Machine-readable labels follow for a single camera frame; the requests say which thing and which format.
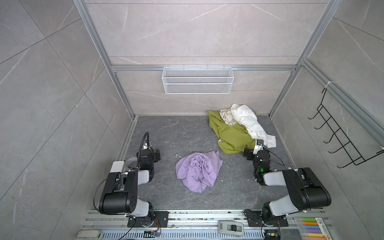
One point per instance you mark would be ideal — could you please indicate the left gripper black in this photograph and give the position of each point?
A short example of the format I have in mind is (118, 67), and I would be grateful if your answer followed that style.
(156, 155)

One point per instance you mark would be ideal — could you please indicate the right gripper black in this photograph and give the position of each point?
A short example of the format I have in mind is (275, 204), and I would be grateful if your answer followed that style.
(250, 157)

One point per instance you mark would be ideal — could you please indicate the purple cloth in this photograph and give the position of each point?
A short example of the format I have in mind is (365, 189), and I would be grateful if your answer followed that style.
(199, 170)

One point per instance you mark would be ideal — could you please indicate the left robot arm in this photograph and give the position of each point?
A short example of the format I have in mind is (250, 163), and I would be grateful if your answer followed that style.
(119, 195)

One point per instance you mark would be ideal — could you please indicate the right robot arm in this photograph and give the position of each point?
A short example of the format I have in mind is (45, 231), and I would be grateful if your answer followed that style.
(305, 190)

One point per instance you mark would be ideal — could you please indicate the green cloth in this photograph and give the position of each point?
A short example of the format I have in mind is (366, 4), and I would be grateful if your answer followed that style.
(232, 139)

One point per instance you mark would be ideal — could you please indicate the floral patterned white cloth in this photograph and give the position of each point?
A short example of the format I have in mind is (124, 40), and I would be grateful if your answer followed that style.
(227, 117)

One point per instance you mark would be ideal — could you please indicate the white power box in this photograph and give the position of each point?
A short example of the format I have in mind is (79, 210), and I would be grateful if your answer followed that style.
(117, 167)

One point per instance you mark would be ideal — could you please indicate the grey handheld controller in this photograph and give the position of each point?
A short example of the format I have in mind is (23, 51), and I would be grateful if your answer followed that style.
(232, 228)

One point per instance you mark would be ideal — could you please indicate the pack of coloured markers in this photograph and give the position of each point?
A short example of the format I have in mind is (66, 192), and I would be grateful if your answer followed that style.
(313, 229)

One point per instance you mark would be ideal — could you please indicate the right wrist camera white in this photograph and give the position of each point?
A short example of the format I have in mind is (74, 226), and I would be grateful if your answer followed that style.
(258, 146)

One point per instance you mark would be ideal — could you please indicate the white wire mesh basket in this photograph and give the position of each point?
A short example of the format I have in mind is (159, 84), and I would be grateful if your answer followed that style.
(197, 80)

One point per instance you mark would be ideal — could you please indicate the white device on rail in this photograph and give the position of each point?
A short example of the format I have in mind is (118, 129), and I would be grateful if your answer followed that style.
(89, 235)

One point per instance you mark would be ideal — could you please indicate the black wire hook rack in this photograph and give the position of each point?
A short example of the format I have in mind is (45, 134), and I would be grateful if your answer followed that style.
(355, 157)

